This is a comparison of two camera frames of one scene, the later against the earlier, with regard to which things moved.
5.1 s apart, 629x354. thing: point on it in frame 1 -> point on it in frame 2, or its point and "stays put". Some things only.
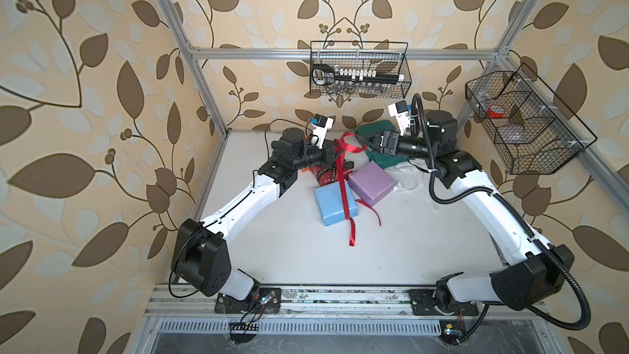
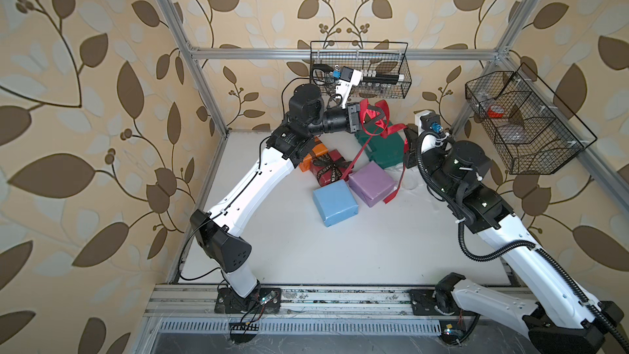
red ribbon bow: (353, 142) -> (375, 120)
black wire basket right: (535, 131) stays put
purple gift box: (371, 183) stays put
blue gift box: (330, 202) stays put
